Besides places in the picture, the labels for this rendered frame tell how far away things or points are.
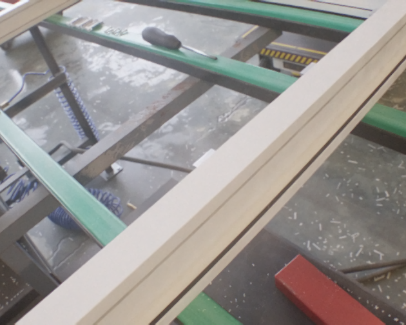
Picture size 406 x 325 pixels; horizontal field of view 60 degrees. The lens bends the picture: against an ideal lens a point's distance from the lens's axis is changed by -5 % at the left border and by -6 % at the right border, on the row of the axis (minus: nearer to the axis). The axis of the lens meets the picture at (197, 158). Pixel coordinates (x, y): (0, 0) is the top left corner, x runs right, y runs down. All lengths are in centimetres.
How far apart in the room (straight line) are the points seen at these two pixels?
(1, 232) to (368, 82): 57
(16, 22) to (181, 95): 73
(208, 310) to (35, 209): 35
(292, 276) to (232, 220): 27
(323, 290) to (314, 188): 98
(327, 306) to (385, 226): 90
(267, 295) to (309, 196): 92
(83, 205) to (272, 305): 35
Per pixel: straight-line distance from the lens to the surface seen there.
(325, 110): 46
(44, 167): 60
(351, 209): 150
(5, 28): 127
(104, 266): 33
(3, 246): 63
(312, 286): 62
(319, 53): 176
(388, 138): 52
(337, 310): 61
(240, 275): 69
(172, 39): 75
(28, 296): 85
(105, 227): 46
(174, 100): 68
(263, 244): 71
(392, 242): 144
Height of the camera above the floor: 119
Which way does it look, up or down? 42 degrees down
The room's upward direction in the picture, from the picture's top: 18 degrees counter-clockwise
